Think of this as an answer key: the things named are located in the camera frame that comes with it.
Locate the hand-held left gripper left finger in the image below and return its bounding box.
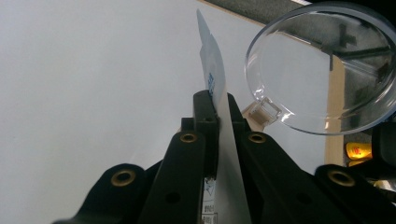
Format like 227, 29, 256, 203
181, 89, 220, 178

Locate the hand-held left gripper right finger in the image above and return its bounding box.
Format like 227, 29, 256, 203
226, 91, 252, 143

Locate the blue and white milk carton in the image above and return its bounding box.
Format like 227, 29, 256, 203
195, 8, 252, 224

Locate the yellow lit object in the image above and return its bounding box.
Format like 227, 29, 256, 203
345, 141, 374, 168

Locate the white table mat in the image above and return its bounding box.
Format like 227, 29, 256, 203
0, 0, 331, 224

